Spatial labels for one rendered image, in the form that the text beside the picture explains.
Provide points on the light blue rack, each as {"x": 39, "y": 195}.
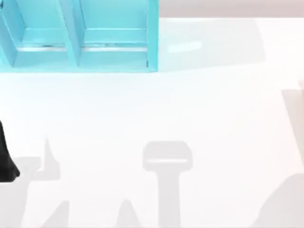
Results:
{"x": 71, "y": 35}

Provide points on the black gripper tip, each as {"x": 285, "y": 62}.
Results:
{"x": 6, "y": 164}

